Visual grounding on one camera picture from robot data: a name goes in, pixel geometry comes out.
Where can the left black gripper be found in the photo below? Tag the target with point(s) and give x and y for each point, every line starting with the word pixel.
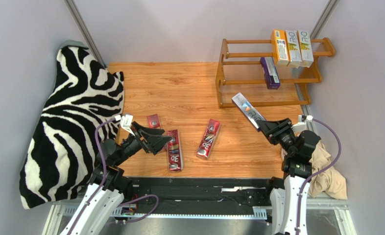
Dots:
pixel 154 142

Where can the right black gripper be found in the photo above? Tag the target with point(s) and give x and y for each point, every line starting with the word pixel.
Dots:
pixel 274 128

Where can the purple white R.O.C.S. toothpaste box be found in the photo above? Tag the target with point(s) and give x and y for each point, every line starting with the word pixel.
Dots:
pixel 247 109

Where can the red 3d toothpaste box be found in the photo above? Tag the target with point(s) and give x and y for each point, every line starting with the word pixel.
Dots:
pixel 208 139
pixel 174 152

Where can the orange white R.O.C.S. toothpaste box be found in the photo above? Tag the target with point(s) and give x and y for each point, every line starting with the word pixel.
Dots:
pixel 305 48

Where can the silver yellow R.O.C.S. toothpaste box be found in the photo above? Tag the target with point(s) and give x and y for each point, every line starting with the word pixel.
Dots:
pixel 294 52

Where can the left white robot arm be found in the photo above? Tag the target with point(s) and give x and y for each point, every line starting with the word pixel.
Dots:
pixel 108 188

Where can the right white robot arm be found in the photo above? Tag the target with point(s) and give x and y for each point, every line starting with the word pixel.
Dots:
pixel 288 195

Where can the orange wooden shelf rack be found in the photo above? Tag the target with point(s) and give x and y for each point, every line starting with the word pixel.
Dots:
pixel 239 70

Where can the small red toothpaste box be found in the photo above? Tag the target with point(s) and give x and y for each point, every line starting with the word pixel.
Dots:
pixel 154 121

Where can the beige crumpled cloth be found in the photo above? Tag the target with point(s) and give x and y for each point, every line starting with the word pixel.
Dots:
pixel 329 181

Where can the zebra pattern cushion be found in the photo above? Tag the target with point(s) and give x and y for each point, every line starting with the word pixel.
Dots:
pixel 62 152

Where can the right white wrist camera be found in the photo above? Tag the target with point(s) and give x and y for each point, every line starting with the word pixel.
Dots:
pixel 301 125

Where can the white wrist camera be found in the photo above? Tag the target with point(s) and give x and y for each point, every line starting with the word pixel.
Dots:
pixel 301 125
pixel 126 123

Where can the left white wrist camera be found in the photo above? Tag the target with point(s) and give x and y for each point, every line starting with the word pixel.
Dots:
pixel 126 123

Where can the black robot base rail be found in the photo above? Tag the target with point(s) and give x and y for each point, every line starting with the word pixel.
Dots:
pixel 196 198

